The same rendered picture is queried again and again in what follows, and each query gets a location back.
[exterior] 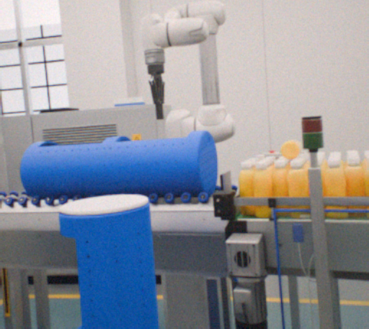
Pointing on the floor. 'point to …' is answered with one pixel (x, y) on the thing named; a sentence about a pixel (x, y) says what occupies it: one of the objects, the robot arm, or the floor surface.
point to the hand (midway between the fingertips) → (159, 111)
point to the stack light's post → (320, 248)
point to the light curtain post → (6, 268)
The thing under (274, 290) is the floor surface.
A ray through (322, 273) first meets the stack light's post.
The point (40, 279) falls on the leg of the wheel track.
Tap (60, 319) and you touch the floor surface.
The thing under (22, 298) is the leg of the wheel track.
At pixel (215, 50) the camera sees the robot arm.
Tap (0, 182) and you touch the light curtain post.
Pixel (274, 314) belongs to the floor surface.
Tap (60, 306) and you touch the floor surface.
